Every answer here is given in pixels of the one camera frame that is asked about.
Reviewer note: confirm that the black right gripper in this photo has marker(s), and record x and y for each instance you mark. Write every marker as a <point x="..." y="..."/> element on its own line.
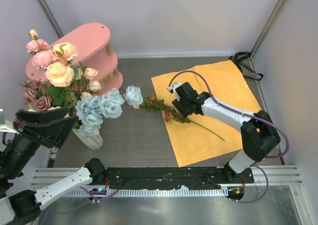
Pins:
<point x="179" y="105"/>

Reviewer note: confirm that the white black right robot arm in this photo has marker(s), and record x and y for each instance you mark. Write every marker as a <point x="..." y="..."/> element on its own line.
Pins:
<point x="258" y="134"/>

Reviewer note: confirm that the rust brown rose stem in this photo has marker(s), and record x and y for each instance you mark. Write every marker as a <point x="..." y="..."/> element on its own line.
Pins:
<point x="152" y="104"/>

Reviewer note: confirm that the peach rose flower stem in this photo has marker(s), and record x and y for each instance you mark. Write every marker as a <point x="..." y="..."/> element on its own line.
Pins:
<point x="85" y="82"/>

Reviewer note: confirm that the white slotted cable duct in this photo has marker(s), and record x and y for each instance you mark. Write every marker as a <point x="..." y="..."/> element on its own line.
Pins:
<point x="182" y="192"/>

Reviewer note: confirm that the orange yellow wrapping paper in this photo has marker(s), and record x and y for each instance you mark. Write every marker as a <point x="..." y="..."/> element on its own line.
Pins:
<point x="205" y="137"/>

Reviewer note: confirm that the white ribbed ceramic vase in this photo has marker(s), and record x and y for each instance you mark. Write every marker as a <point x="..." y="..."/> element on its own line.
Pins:
<point x="90" y="136"/>

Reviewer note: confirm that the pink three-tier shelf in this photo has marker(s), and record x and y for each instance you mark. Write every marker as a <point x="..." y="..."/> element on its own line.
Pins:
<point x="92" y="40"/>

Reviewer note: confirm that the large peach peony stem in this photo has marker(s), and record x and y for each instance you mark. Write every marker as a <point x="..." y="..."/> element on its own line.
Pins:
<point x="63" y="76"/>

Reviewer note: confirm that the green mug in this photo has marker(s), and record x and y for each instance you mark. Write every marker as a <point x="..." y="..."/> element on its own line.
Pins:
<point x="108" y="77"/>

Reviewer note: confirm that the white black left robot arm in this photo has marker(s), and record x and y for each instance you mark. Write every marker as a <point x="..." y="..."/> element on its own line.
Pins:
<point x="25" y="206"/>

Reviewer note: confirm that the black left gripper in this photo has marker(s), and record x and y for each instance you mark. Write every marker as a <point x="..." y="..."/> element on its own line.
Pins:
<point x="52" y="132"/>

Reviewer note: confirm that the aluminium frame rail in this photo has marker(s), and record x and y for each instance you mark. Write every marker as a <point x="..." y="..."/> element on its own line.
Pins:
<point x="278" y="175"/>

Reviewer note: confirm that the blue flower stem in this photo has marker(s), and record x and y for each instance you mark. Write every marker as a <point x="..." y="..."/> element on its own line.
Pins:
<point x="91" y="110"/>

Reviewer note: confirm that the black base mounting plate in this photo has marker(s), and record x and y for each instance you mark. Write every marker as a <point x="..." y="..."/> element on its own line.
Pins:
<point x="169" y="178"/>

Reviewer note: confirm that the mauve rose flower stem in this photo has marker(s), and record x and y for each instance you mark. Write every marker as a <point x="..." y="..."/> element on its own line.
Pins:
<point x="37" y="93"/>

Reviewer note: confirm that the pink rose flower stem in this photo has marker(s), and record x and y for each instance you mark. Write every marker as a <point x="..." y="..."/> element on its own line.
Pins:
<point x="40" y="49"/>

